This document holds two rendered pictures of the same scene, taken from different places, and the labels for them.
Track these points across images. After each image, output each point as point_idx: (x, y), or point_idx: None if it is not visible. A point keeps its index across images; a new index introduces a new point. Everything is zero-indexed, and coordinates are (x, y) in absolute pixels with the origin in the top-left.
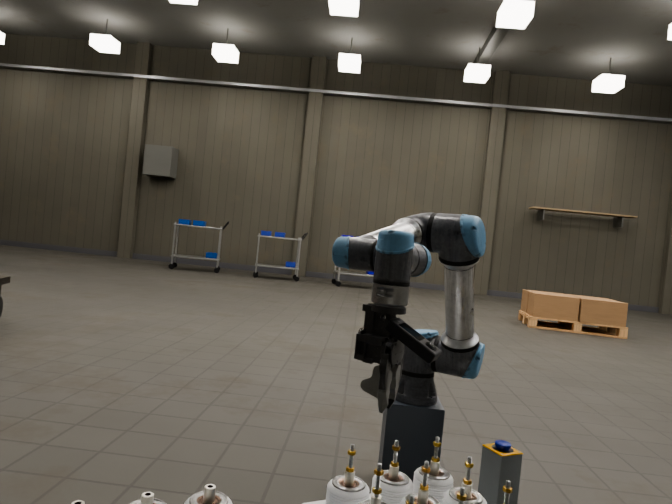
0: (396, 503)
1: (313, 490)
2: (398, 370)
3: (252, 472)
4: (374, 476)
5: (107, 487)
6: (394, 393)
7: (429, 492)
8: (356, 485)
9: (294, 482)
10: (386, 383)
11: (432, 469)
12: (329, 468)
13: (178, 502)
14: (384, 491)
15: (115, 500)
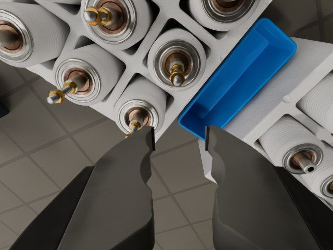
0: (105, 60)
1: (53, 157)
2: (108, 221)
3: None
4: (92, 103)
5: (160, 240)
6: (146, 142)
7: (46, 31)
8: (136, 109)
9: (57, 173)
10: (290, 187)
11: (10, 39)
12: (11, 165)
13: None
14: (109, 79)
15: (167, 230)
